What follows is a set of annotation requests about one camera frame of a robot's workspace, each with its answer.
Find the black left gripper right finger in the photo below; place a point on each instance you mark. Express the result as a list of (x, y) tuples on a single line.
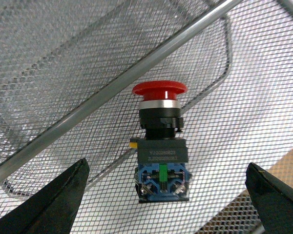
[(272, 198)]

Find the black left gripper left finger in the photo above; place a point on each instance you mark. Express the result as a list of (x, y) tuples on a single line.
[(53, 209)]

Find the red emergency stop button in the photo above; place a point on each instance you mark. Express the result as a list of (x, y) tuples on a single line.
[(161, 174)]

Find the silver mesh paper rack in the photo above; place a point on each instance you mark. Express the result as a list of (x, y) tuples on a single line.
[(54, 54)]

